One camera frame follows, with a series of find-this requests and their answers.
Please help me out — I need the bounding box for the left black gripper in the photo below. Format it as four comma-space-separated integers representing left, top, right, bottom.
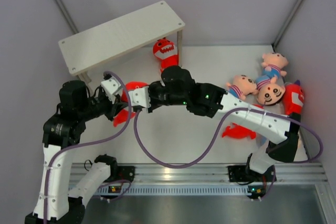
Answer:
78, 90, 129, 121

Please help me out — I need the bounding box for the red shark plush toy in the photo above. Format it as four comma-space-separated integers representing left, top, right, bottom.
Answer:
222, 103, 263, 140
152, 38, 179, 72
113, 81, 150, 127

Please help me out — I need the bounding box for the red shark plush purple fin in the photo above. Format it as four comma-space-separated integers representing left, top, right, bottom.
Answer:
282, 80, 305, 115

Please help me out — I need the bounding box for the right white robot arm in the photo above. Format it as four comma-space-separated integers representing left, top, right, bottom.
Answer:
148, 66, 299, 180

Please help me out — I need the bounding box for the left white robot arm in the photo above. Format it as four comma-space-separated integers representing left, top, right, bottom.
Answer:
25, 78, 125, 223

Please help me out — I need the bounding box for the white two-tier wooden shelf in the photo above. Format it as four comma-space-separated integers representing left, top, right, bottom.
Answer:
58, 1, 185, 77

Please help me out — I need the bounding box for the boy doll plush striped shirt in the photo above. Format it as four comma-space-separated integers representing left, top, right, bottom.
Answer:
261, 52, 289, 78
256, 75, 286, 105
226, 75, 259, 101

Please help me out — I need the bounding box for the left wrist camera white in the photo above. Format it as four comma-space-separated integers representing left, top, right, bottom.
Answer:
101, 77, 122, 104

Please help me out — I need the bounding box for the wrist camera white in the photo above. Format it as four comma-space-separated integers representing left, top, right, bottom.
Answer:
101, 77, 122, 104
129, 86, 151, 109

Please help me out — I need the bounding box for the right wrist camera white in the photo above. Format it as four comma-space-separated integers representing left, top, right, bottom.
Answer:
129, 86, 151, 109

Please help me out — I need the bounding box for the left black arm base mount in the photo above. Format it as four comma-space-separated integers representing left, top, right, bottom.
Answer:
113, 165, 135, 182

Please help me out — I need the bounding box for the aluminium front rail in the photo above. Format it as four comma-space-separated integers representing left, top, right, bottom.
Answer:
69, 163, 328, 185

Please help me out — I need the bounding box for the slotted cable duct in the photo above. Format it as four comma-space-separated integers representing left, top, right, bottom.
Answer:
94, 185, 251, 196

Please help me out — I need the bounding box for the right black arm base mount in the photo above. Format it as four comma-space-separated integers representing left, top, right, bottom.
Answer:
228, 165, 276, 185

